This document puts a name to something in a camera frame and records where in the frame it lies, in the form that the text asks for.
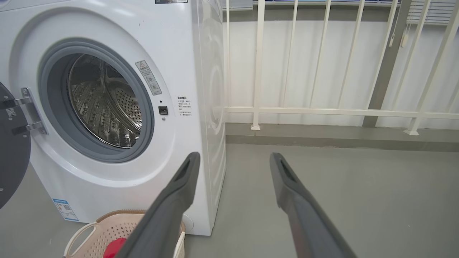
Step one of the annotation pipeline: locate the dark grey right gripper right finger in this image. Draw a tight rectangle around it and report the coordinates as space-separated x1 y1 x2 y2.
269 152 358 258

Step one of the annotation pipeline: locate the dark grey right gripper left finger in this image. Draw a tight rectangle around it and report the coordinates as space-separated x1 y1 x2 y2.
114 151 201 258

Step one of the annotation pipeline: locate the red cloth garment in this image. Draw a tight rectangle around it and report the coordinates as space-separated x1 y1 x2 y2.
103 237 128 258

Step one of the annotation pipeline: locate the white front-load washing machine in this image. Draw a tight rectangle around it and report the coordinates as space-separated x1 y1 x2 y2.
0 0 227 237

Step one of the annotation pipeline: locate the cream perforated laundry basket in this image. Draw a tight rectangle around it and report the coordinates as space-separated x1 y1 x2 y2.
63 210 186 258

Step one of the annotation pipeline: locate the steel washer drum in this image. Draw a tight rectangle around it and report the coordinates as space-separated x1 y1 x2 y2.
67 54 143 148

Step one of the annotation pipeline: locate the metal door hinge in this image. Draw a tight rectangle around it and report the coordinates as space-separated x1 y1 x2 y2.
14 87 48 135

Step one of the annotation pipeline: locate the round white filter cover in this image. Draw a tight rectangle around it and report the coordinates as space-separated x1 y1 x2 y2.
181 213 195 231

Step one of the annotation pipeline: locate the blue energy label sticker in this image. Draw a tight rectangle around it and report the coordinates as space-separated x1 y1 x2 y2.
53 198 79 221

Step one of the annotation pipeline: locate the cream metal railing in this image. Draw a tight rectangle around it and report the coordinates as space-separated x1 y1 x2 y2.
223 0 459 136

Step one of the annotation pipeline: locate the grey warning sticker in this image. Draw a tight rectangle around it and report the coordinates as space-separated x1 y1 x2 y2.
135 60 162 96

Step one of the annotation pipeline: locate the white pleated window blind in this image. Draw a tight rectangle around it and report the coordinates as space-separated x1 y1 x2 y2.
222 0 398 9

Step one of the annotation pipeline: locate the white slatted window blind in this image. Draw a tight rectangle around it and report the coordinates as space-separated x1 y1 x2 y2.
409 0 456 25

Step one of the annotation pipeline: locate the white blind pull cord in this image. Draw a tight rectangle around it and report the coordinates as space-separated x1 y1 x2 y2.
388 0 410 49

